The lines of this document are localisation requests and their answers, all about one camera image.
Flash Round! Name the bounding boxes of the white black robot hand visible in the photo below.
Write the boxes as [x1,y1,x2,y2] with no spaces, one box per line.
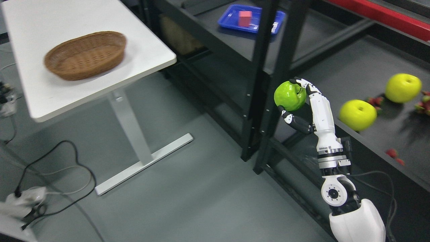
[277,78,343,154]

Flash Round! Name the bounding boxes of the green apple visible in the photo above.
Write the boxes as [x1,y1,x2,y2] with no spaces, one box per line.
[273,81,307,111]

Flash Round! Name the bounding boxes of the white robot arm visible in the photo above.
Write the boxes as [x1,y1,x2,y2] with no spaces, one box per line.
[316,135,386,242]

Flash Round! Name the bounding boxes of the yellow apple near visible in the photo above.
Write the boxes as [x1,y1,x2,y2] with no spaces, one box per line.
[338,99,377,132]

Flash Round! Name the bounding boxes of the yellow apple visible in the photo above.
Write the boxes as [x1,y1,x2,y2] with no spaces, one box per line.
[338,99,377,132]
[385,73,422,103]

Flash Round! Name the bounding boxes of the black metal shelf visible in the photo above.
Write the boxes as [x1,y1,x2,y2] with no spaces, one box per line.
[142,0,429,242]

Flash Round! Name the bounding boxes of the yellow apple far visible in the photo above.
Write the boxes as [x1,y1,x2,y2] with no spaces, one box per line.
[385,73,422,103]

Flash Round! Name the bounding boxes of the red cube block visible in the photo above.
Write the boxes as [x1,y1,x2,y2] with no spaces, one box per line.
[238,10,252,28]

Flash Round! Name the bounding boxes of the blue plastic tray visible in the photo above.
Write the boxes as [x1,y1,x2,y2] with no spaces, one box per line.
[218,4,286,35]

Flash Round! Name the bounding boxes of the brown wicker basket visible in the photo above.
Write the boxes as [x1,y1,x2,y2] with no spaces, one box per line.
[44,31,127,81]

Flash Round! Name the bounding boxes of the white standing desk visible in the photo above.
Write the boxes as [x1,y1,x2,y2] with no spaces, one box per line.
[1,0,193,196]

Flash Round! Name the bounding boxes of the white power strip near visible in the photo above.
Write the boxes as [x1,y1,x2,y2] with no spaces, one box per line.
[0,187,47,219]

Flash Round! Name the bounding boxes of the black power cable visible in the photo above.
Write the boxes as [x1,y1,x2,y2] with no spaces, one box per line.
[13,140,97,231]

